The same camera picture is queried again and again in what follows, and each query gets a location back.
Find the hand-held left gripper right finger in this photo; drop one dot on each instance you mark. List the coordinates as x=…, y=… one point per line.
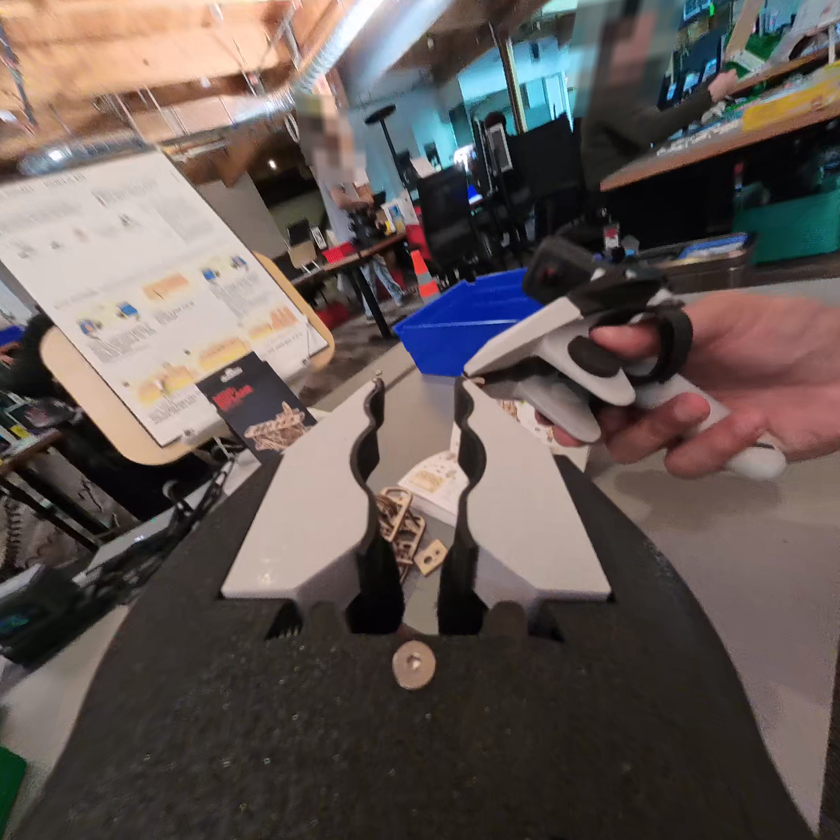
x=525, y=525

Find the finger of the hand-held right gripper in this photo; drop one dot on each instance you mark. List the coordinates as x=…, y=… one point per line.
x=525, y=341
x=558, y=410

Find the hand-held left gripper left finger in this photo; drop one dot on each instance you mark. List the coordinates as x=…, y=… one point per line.
x=302, y=531

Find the grey desk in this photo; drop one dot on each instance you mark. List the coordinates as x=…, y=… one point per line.
x=722, y=558

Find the person's right hand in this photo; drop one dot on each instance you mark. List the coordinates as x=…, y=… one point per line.
x=774, y=367

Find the blue plastic bin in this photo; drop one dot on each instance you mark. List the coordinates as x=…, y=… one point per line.
x=459, y=341

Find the wooden biplane model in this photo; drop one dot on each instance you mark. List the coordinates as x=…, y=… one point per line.
x=392, y=499

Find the open instruction booklet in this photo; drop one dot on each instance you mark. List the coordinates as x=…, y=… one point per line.
x=433, y=479

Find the dark flat tray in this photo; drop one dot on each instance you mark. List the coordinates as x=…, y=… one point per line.
x=709, y=253

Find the small square wooden piece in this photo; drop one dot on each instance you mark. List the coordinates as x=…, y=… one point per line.
x=423, y=565

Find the orange traffic cone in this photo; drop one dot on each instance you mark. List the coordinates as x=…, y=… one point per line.
x=425, y=279

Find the black model kit box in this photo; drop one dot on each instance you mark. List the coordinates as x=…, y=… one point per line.
x=249, y=407

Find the black office chair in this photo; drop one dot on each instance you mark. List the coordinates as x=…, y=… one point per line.
x=446, y=210

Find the long wooden table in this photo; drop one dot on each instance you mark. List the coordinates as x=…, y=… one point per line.
x=722, y=141

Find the green storage crate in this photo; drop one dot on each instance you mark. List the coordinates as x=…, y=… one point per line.
x=787, y=226

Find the wooden poster board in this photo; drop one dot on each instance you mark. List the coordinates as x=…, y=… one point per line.
x=85, y=407

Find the black floor lamp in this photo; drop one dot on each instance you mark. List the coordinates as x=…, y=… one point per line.
x=379, y=111

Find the white instruction poster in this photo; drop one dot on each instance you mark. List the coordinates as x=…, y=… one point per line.
x=131, y=275

